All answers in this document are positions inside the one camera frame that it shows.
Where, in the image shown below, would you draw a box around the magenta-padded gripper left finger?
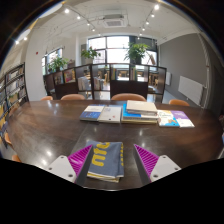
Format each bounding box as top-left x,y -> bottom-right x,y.
46,143 -> 94,186

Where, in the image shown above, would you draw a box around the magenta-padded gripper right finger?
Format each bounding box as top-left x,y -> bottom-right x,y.
133,143 -> 182,186

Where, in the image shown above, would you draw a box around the blue towel with yellow letters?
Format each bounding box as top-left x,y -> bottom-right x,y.
85,140 -> 125,184

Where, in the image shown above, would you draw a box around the light colourful magazine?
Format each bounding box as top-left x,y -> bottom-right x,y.
156,109 -> 181,128

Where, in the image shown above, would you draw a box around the purple magazine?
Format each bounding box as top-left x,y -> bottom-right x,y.
170,110 -> 196,129

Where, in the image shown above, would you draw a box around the thick blue-edged book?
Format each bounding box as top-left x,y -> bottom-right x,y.
120,103 -> 159,125

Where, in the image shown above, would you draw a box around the beige book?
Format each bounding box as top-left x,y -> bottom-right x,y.
125,99 -> 159,118

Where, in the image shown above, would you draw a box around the white book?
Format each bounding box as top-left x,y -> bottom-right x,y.
97,105 -> 123,124

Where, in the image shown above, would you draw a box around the orange wooden chairs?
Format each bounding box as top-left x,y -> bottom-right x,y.
3,92 -> 190,163

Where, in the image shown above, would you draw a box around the dark room divider shelf unit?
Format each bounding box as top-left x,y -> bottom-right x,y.
43,63 -> 168,104

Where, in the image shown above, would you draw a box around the potted green plant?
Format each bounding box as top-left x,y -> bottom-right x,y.
123,42 -> 150,65
47,55 -> 69,73
80,46 -> 101,65

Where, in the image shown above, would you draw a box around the ceiling air conditioner unit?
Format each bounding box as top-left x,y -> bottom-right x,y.
102,13 -> 129,29

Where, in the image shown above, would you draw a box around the ceiling spot lights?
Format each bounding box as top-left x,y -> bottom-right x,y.
13,3 -> 161,44

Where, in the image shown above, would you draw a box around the white wall radiator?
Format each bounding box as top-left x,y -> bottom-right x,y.
177,75 -> 204,106

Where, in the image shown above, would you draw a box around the wall bookshelf with books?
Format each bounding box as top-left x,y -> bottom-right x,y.
0,62 -> 29,134

